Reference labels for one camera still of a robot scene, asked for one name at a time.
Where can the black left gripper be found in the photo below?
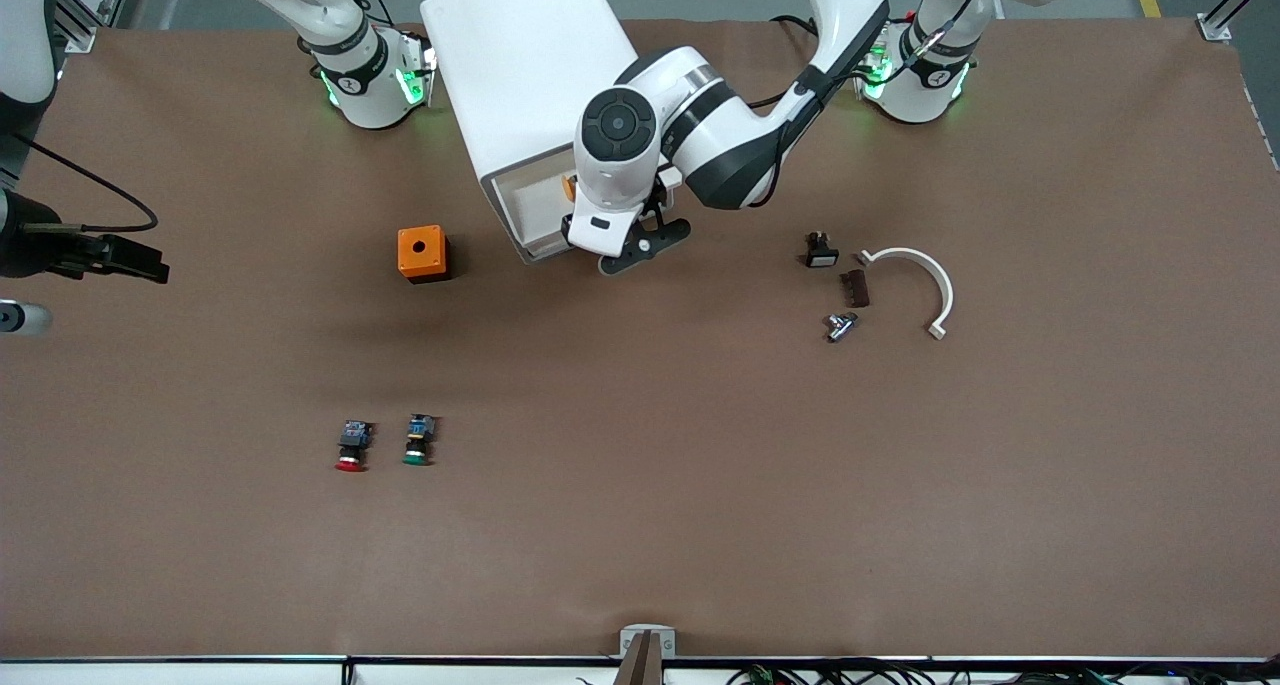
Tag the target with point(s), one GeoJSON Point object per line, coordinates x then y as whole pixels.
{"type": "Point", "coordinates": [566, 224]}

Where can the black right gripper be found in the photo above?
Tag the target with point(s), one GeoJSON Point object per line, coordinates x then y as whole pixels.
{"type": "Point", "coordinates": [30, 252]}

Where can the yellow mushroom push button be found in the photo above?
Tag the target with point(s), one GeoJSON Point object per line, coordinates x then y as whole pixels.
{"type": "Point", "coordinates": [569, 187]}

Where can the white plastic drawer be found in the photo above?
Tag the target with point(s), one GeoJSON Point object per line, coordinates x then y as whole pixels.
{"type": "Point", "coordinates": [530, 205]}

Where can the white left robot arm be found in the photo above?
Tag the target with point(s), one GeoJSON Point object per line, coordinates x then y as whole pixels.
{"type": "Point", "coordinates": [720, 135]}

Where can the white drawer cabinet housing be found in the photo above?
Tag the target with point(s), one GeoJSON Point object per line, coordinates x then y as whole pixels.
{"type": "Point", "coordinates": [520, 55]}

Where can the red mushroom push button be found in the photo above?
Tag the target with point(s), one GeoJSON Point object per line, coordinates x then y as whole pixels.
{"type": "Point", "coordinates": [352, 437]}

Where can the green mushroom push button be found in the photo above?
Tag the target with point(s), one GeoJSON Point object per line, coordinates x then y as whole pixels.
{"type": "Point", "coordinates": [420, 430]}

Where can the silver metal fitting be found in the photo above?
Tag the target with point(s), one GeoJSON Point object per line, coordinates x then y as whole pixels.
{"type": "Point", "coordinates": [840, 327]}

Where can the brown table cover sheet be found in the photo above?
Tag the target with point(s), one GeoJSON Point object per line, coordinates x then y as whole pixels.
{"type": "Point", "coordinates": [640, 465]}

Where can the brown toothed plastic strip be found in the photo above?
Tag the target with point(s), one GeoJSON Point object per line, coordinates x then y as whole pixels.
{"type": "Point", "coordinates": [860, 290]}

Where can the black switch with white face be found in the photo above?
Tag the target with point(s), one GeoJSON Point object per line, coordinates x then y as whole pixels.
{"type": "Point", "coordinates": [822, 255]}

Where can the orange button enclosure box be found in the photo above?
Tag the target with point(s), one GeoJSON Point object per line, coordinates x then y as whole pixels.
{"type": "Point", "coordinates": [408, 257]}

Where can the aluminium frame profile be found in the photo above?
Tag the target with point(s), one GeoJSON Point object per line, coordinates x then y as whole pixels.
{"type": "Point", "coordinates": [80, 35]}

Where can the white curved plastic bracket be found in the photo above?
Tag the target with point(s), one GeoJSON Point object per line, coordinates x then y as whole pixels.
{"type": "Point", "coordinates": [945, 295]}

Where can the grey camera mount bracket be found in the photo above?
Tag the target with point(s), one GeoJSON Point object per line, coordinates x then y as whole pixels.
{"type": "Point", "coordinates": [628, 637]}

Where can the white table edge rail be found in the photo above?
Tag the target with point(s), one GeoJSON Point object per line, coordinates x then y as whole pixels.
{"type": "Point", "coordinates": [200, 673]}

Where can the aluminium corner bracket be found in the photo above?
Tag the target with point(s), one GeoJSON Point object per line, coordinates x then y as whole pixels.
{"type": "Point", "coordinates": [1213, 27]}

